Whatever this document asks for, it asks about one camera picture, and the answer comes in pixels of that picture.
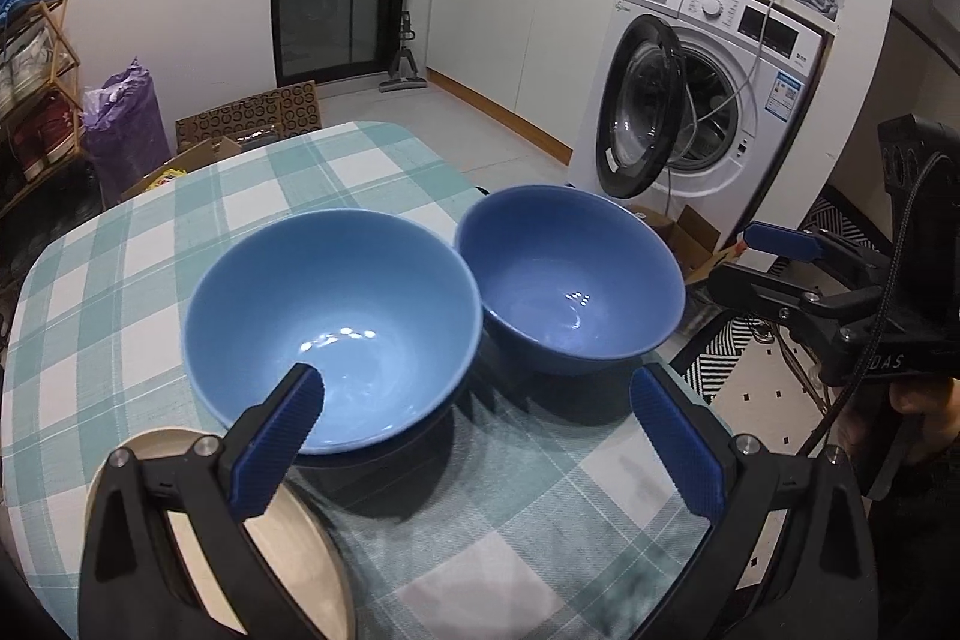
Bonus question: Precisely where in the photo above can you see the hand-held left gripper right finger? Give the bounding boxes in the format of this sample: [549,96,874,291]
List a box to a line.
[630,364,878,640]

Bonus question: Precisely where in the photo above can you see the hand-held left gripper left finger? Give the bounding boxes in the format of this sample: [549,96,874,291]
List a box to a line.
[79,362,325,640]

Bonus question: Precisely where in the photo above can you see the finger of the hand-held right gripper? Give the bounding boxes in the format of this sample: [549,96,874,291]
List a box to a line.
[741,220,890,289]
[707,261,833,345]

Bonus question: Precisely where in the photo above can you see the cream round plate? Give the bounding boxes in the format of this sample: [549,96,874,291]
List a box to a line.
[82,428,357,640]

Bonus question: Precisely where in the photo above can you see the light blue bowl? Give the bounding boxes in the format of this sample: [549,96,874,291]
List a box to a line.
[184,209,482,455]

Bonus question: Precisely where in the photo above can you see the person's right forearm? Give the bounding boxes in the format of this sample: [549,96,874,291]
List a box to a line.
[862,452,960,611]

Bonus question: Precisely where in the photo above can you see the person's right hand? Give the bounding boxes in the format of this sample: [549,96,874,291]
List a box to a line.
[836,377,960,468]

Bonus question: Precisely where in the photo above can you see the open brown cardboard box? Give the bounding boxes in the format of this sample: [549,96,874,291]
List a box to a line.
[634,203,740,285]

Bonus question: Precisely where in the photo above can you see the white washing machine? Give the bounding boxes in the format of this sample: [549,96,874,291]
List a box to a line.
[564,0,835,210]

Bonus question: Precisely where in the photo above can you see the black white patterned rug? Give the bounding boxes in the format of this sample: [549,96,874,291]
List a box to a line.
[671,194,901,446]

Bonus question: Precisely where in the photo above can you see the teal checked tablecloth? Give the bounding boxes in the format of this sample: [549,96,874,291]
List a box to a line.
[0,120,758,640]

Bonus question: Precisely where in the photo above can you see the open box with yellow contents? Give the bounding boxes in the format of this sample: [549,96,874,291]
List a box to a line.
[120,135,242,202]

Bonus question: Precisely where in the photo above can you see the purple plastic bag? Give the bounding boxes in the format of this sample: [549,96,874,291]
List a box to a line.
[81,59,172,202]

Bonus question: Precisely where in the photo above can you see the white base cabinets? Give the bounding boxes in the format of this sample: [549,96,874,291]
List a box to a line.
[426,0,638,161]

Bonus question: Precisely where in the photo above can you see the upright stick vacuum cleaner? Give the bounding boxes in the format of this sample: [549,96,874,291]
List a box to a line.
[379,6,428,92]

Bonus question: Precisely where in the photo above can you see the ring patterned cardboard box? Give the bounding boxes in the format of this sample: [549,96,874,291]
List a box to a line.
[175,80,323,154]

